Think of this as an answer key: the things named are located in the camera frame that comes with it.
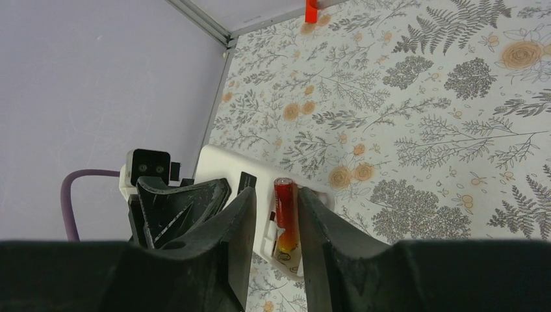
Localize white red remote control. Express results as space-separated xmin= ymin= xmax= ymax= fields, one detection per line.
xmin=194 ymin=145 xmax=335 ymax=281

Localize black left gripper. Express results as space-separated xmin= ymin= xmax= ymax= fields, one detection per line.
xmin=127 ymin=176 xmax=231 ymax=249

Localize red orange battery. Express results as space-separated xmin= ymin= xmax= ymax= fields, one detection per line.
xmin=274 ymin=177 xmax=300 ymax=254

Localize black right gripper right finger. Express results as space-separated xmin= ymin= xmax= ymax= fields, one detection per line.
xmin=298 ymin=188 xmax=550 ymax=311

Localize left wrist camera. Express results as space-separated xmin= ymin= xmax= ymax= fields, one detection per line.
xmin=118 ymin=149 xmax=181 ymax=202

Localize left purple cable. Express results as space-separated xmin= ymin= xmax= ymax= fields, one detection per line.
xmin=60 ymin=169 xmax=122 ymax=242

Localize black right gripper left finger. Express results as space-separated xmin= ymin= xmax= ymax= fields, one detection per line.
xmin=1 ymin=187 xmax=256 ymax=311

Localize floral table mat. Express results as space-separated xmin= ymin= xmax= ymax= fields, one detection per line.
xmin=209 ymin=1 xmax=550 ymax=311

